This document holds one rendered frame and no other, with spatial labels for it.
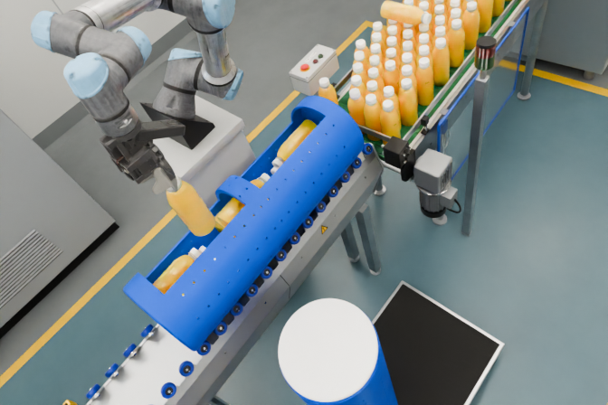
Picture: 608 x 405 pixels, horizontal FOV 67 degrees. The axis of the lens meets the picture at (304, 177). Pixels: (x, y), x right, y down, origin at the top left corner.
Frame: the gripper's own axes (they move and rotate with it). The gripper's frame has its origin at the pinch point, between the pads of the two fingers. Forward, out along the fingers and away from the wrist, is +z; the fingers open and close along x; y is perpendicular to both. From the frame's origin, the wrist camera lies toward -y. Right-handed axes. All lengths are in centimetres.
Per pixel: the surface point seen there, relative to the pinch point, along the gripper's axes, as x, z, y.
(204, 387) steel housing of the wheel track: 6, 69, 28
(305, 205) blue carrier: 7, 40, -30
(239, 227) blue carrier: 0.7, 30.6, -9.5
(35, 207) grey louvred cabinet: -158, 94, 25
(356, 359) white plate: 45, 49, -3
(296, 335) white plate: 28, 49, 2
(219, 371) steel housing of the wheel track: 6, 69, 22
